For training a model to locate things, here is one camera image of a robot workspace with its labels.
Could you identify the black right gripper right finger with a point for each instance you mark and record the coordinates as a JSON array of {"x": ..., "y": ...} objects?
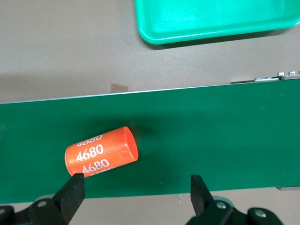
[{"x": 201, "y": 199}]

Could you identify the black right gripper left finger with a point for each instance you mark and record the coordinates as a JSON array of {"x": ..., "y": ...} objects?
[{"x": 70, "y": 197}]

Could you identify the orange 4680 cylinder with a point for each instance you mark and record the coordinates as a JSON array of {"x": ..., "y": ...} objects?
[{"x": 100, "y": 152}]

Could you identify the green conveyor belt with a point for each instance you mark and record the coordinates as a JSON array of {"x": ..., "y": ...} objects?
[{"x": 199, "y": 140}]

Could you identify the green plastic tray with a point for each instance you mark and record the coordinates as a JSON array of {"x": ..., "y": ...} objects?
[{"x": 211, "y": 18}]

